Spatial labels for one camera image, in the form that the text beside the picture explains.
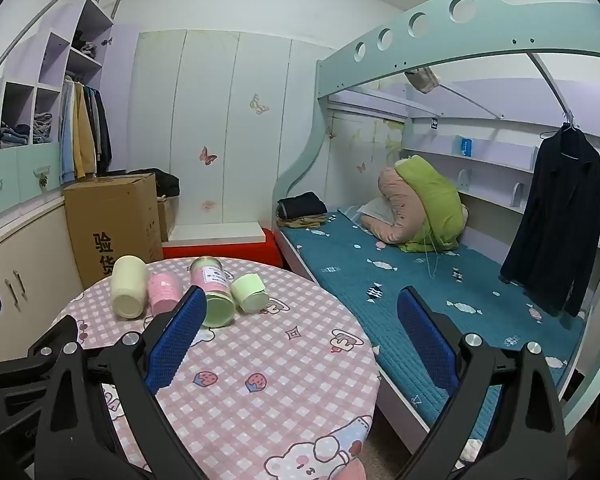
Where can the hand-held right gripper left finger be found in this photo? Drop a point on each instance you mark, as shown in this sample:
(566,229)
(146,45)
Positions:
(177,335)

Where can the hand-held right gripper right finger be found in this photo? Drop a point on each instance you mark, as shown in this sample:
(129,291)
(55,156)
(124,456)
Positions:
(427,340)

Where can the pink cup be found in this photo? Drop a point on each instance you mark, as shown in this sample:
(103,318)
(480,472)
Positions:
(164,292)

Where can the glass jar pink green contents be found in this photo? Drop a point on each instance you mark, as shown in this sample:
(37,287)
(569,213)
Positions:
(215,290)

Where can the pale yellow cup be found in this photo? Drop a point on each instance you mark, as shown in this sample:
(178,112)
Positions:
(129,285)

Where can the light green cup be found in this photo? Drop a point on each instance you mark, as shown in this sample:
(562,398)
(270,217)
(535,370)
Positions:
(250,294)

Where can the teal printed mattress sheet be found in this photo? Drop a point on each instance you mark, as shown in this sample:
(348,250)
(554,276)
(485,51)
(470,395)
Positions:
(405,275)

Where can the cream floor cabinet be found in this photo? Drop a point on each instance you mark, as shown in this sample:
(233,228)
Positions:
(30,250)

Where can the pink checked tablecloth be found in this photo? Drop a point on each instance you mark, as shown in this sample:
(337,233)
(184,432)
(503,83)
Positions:
(260,355)

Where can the red stool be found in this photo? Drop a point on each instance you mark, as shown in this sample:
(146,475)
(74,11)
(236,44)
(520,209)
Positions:
(220,252)

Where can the white board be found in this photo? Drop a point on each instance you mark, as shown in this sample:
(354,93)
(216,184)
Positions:
(215,231)

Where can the small cardboard box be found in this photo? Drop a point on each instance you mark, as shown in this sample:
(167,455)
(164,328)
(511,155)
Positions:
(166,217)

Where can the large cardboard box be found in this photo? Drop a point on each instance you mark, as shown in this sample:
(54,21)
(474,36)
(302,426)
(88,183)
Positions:
(115,215)

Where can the teal drawer cabinet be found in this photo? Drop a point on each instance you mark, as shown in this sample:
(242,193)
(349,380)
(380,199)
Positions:
(15,175)

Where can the white pillow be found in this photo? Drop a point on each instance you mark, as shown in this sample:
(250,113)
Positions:
(377,210)

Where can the green and pink folded quilt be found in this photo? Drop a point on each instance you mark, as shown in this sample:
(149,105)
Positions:
(430,195)

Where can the black cloth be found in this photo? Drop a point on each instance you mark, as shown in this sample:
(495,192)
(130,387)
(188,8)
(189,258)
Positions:
(160,182)

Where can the folded tan clothes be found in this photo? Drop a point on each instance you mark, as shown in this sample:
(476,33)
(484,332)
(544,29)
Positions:
(305,221)

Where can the folded blue clothes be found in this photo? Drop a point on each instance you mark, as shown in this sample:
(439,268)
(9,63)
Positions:
(14,135)

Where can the folded black clothes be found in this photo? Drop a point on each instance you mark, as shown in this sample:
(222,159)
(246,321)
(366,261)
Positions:
(302,205)

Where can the dark hanging jacket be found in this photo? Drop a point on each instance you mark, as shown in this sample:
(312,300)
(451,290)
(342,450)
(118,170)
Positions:
(555,210)

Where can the folded grey clothes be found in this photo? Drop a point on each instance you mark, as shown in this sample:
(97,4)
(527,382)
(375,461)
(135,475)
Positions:
(42,127)

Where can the light blue hanging garment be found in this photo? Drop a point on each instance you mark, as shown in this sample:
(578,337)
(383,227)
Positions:
(68,135)

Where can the small blue box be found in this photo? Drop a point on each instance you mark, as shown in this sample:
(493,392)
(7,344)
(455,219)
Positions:
(466,146)

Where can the yellow hanging garment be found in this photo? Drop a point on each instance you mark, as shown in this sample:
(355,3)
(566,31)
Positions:
(84,135)

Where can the dark hanging garments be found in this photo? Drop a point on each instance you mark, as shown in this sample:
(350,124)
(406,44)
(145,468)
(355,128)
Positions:
(102,130)

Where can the white wardrobe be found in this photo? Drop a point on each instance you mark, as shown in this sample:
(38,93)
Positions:
(205,110)

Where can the beige hanging bag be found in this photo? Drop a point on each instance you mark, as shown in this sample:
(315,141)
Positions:
(422,80)

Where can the lilac stair shelf unit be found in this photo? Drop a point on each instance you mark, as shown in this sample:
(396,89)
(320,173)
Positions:
(55,42)

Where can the dark folded clothes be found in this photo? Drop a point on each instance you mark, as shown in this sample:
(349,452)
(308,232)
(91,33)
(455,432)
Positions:
(82,45)

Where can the curved metal bed rod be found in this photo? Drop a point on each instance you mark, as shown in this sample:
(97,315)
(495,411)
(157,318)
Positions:
(552,85)

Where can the butterfly wall sticker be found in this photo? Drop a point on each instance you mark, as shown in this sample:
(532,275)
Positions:
(361,167)
(208,205)
(259,104)
(207,155)

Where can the lilac wall shelf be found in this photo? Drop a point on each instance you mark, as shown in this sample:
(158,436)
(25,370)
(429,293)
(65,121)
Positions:
(480,166)

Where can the teal bunk bed frame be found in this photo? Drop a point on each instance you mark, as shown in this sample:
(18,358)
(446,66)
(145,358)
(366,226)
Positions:
(430,35)

